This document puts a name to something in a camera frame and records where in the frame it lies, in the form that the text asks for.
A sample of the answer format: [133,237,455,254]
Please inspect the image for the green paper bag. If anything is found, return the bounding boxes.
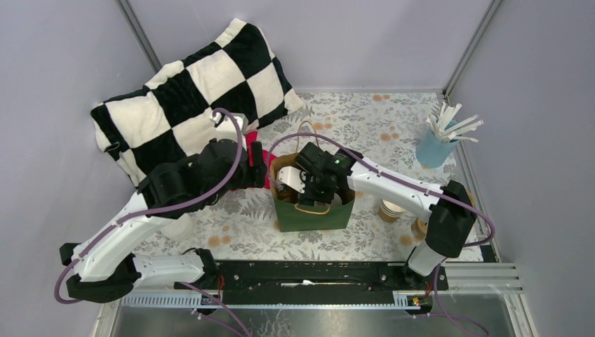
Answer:
[269,149,355,232]

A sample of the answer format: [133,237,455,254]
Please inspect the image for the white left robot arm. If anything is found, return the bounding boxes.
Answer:
[56,139,267,304]

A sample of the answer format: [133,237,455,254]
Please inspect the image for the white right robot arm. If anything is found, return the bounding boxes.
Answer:
[295,143,477,289]

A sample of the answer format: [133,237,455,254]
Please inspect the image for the red cloth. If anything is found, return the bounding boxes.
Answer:
[246,131,277,190]

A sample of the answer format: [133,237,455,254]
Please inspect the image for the stack of brown paper cups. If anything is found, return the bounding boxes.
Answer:
[377,199,406,223]

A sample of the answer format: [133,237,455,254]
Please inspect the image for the floral patterned table mat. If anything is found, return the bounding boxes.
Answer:
[136,93,462,261]

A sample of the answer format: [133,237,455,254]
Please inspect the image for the black white checkered pillow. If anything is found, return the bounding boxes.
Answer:
[91,18,302,185]

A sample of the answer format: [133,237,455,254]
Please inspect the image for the blue cup of straws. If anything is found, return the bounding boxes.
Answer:
[415,101,484,169]

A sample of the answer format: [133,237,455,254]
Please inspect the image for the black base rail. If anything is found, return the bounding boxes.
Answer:
[193,260,448,305]

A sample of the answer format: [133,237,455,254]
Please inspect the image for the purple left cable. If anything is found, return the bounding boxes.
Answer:
[53,107,254,337]

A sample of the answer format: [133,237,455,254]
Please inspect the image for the purple cable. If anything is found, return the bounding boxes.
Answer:
[53,107,254,337]
[265,132,497,337]

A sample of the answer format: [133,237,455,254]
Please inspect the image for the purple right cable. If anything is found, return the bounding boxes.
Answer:
[265,132,497,337]

